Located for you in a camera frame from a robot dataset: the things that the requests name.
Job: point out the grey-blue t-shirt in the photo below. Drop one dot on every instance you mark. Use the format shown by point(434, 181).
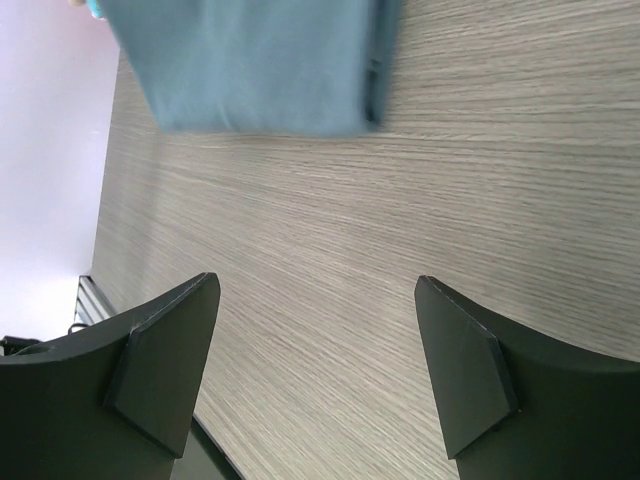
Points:
point(312, 68)

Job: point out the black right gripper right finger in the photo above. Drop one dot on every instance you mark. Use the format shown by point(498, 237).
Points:
point(514, 403)

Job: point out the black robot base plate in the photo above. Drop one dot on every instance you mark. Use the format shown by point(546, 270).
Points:
point(203, 459)

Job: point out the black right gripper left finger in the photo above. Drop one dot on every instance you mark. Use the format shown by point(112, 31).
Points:
point(114, 400)

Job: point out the teal folded t-shirt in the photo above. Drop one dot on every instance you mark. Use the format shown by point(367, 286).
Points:
point(95, 10)

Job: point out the aluminium frame rail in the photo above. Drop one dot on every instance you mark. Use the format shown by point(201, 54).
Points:
point(91, 306)

